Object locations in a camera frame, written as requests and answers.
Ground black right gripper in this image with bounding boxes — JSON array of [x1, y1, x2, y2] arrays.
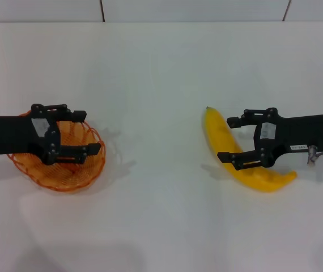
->
[[216, 107, 323, 172]]

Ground orange wire basket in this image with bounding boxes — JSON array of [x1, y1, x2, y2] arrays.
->
[[7, 111, 107, 193]]

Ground yellow banana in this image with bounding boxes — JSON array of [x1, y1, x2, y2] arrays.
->
[[203, 106, 298, 193]]

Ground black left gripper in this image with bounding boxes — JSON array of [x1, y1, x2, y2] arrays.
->
[[0, 103, 102, 166]]

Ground grey right gripper cable plug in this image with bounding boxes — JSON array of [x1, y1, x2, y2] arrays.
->
[[307, 144, 318, 165]]

